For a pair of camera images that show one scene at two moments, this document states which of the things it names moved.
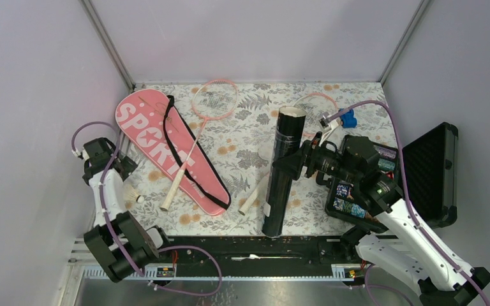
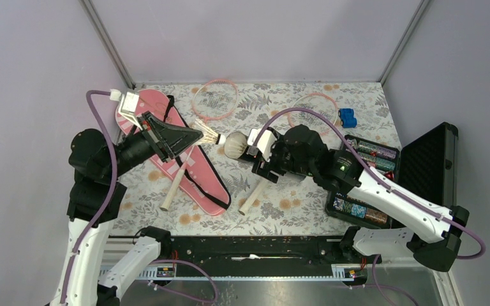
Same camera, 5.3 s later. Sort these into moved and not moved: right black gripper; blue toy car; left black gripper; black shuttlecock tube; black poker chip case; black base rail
Moved: right black gripper; black shuttlecock tube; left black gripper
Not moved: blue toy car; black poker chip case; black base rail
